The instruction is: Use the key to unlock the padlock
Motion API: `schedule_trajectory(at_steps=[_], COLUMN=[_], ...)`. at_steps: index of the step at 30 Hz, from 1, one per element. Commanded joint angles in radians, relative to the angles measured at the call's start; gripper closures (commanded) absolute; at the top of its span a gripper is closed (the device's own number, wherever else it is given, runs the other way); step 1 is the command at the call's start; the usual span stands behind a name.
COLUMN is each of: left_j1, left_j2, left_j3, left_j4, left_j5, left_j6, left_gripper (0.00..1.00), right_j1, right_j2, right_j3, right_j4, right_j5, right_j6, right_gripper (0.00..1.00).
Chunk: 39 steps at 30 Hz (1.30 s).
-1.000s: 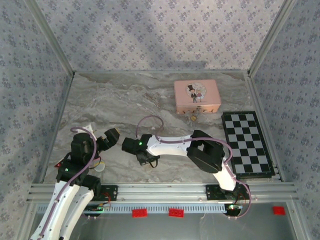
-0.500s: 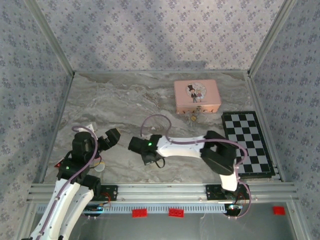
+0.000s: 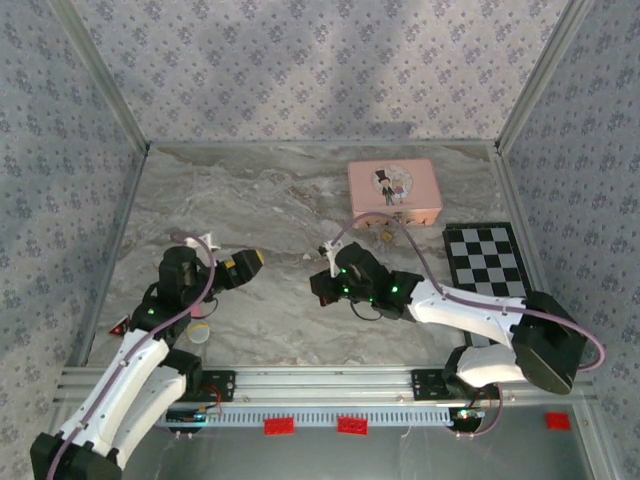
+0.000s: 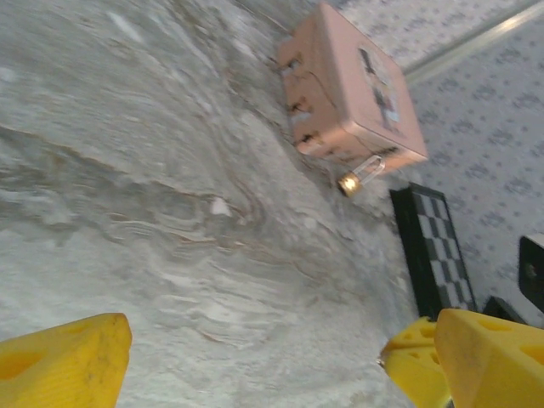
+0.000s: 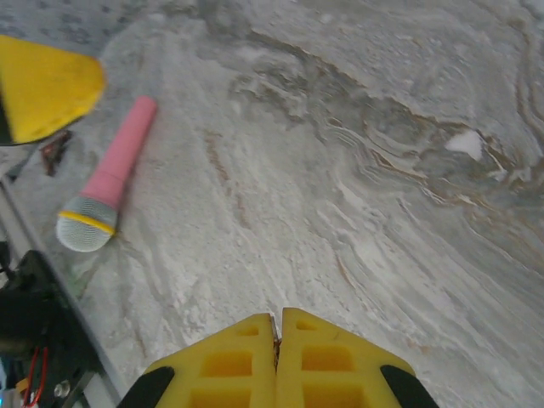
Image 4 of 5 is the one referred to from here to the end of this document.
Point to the black and white chessboard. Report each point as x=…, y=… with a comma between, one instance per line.
x=438, y=251

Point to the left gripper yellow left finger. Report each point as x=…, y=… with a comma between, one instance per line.
x=64, y=365

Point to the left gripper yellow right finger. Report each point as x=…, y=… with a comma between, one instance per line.
x=493, y=365

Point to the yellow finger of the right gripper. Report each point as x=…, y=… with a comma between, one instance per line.
x=414, y=370

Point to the small brass padlock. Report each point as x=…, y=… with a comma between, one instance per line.
x=350, y=183

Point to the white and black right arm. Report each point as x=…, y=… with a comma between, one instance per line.
x=533, y=268

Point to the pink tin box with figures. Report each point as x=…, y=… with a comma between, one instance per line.
x=353, y=89

